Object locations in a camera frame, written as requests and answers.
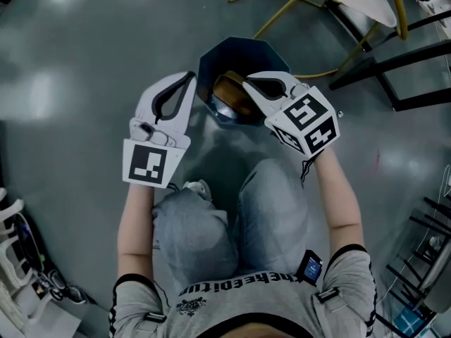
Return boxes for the white marble table black legs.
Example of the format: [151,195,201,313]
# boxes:
[327,0,451,113]

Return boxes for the person's right forearm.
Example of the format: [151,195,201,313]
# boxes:
[309,149,363,253]

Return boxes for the person's grey t-shirt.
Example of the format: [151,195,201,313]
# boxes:
[109,243,378,338]

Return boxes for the tan paper cup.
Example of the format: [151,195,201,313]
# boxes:
[212,70,264,118]

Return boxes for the blue white checked cloth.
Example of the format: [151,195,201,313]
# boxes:
[394,306,440,337]

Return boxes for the dark blue trash bin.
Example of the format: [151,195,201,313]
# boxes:
[196,36,292,129]

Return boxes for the crumpled clear plastic wrap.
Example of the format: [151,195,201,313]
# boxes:
[210,95,242,123]

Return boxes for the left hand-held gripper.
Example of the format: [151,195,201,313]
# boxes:
[121,70,197,189]

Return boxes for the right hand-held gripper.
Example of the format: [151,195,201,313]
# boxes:
[242,70,342,161]

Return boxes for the person's blue jeans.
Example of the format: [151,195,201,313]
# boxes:
[151,158,313,285]

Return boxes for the black device blue screen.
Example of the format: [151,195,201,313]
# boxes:
[295,249,325,288]

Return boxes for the black gripper strap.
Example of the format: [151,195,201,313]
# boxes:
[299,155,320,183]

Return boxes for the person's left grey shoe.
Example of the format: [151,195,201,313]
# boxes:
[182,179,213,203]

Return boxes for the person's left forearm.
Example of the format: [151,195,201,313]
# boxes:
[117,181,156,282]

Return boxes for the black glossy bag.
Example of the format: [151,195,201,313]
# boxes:
[13,211,47,273]

